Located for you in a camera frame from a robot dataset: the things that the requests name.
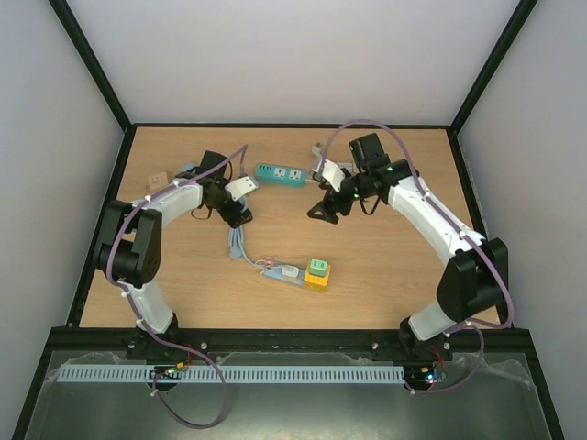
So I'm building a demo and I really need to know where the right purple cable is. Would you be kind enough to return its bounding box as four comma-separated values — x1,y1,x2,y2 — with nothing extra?
320,118,515,396

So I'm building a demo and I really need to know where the black aluminium frame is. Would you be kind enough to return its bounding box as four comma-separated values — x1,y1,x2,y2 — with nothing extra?
13,1,564,439

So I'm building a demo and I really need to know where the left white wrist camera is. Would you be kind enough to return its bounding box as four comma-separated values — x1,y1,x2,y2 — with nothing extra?
225,175,259,201

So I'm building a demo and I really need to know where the white plug on strip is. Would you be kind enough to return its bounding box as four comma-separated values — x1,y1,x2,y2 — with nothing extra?
281,265,300,281

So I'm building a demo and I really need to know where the orange dragon cube adapter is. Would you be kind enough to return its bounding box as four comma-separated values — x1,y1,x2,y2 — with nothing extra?
146,171,170,193

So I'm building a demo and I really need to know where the green charger plug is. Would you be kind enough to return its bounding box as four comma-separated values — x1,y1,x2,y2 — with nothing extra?
307,258,329,278

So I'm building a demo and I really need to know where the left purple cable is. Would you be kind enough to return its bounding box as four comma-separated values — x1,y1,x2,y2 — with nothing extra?
105,144,250,430

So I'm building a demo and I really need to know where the light blue power strip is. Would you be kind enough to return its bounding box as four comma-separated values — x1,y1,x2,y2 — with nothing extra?
261,262,305,287

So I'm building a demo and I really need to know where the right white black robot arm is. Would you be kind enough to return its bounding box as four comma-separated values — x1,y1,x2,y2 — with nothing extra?
307,133,508,359

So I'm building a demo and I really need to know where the light blue charger plug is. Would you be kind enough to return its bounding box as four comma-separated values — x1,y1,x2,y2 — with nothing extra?
181,162,197,172

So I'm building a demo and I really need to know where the yellow cube adapter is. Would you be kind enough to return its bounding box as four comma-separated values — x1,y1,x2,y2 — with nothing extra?
303,265,331,292

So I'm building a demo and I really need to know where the light blue strip cable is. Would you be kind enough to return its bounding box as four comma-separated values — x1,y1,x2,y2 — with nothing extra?
226,196,271,271

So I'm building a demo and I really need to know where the teal power strip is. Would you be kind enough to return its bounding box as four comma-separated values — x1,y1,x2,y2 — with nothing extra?
254,163,306,188

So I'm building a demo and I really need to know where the purple cable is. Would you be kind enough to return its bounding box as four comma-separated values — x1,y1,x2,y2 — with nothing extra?
320,118,515,396
105,144,250,430

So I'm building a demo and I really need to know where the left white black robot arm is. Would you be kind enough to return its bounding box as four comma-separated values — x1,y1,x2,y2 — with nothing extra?
93,148,259,335

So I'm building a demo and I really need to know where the light blue slotted cable duct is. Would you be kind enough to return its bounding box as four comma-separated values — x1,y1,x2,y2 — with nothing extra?
57,364,404,384

